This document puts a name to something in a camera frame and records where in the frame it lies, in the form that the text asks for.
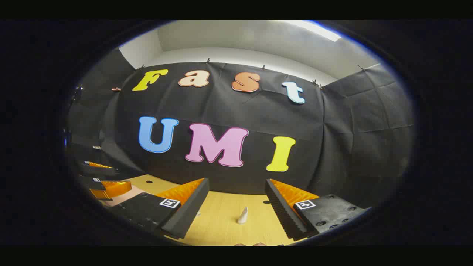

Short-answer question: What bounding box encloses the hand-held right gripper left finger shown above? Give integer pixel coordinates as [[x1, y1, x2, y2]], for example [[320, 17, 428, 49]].
[[110, 178, 210, 240]]

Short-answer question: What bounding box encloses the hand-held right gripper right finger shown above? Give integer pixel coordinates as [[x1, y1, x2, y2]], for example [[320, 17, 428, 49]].
[[265, 179, 371, 241]]

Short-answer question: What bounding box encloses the black backdrop cloth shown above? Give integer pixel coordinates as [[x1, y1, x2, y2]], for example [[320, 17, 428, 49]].
[[67, 48, 414, 207]]

